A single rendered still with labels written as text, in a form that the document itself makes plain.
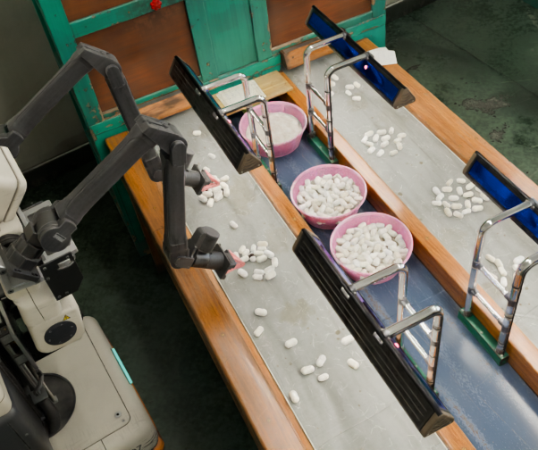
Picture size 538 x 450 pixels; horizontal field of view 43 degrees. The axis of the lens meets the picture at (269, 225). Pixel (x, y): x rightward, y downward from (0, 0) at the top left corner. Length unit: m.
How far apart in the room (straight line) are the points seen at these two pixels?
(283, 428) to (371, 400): 0.25
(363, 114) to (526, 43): 1.96
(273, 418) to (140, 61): 1.46
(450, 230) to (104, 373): 1.37
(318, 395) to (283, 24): 1.57
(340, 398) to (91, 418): 1.02
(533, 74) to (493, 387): 2.53
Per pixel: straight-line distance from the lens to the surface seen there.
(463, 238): 2.31
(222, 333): 2.08
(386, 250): 2.26
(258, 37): 2.86
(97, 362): 2.74
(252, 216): 2.40
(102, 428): 2.60
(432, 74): 4.22
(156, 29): 2.68
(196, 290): 2.19
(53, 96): 2.11
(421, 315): 1.65
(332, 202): 2.43
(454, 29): 4.62
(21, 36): 3.52
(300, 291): 2.17
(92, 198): 1.79
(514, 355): 2.09
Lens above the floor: 2.48
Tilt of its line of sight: 48 degrees down
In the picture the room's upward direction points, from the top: 9 degrees counter-clockwise
